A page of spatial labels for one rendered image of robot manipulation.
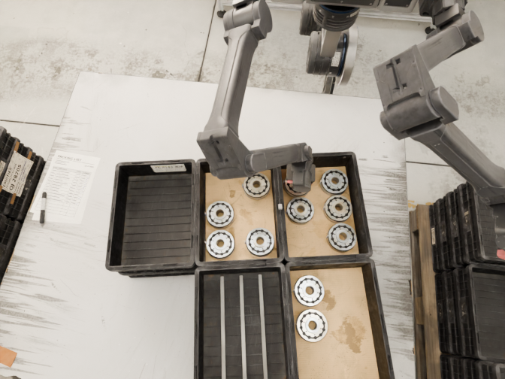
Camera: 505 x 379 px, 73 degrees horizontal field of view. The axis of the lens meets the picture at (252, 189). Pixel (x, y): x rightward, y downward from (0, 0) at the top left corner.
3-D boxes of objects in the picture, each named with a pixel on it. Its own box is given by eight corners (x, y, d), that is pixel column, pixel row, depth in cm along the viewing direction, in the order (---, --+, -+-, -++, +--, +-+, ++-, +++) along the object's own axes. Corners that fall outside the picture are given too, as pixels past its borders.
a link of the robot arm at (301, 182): (308, 143, 106) (282, 147, 110) (306, 177, 102) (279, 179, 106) (320, 159, 116) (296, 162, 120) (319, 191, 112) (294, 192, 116)
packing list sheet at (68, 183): (52, 150, 156) (52, 149, 156) (101, 155, 155) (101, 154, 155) (27, 219, 145) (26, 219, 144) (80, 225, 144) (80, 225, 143)
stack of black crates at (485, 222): (427, 204, 204) (471, 174, 162) (479, 210, 202) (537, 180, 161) (431, 272, 190) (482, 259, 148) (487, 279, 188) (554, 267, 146)
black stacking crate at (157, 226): (127, 175, 140) (116, 163, 129) (200, 171, 140) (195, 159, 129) (118, 274, 125) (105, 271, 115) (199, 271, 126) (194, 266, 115)
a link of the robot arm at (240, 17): (253, -17, 84) (234, -9, 86) (248, 14, 80) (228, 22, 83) (270, 13, 91) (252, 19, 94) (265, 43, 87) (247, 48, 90)
